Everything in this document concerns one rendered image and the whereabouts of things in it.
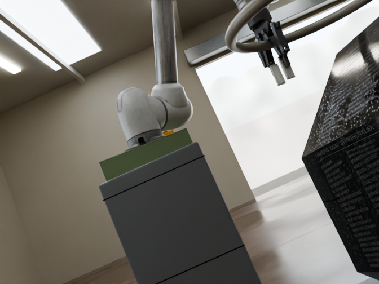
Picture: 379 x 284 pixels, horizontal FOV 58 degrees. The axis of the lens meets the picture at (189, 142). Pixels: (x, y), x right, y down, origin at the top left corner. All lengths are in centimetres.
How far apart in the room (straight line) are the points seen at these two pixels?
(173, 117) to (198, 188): 43
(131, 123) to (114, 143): 622
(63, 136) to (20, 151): 102
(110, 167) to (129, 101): 29
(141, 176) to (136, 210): 12
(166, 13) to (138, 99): 42
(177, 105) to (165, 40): 30
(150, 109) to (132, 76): 642
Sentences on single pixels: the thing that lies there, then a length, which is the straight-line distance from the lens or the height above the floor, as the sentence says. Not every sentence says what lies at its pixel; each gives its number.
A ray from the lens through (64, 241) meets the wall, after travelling 801.
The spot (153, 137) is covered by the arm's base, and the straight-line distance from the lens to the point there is 139.
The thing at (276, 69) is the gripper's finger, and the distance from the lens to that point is 114.
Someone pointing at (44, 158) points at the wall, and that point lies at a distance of 816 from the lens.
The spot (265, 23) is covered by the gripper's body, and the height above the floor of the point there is 101.
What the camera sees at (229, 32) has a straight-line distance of 86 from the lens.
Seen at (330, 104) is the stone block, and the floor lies 70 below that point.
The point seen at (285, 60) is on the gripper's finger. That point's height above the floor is 88.
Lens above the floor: 64
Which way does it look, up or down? 8 degrees up
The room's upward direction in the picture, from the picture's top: 24 degrees counter-clockwise
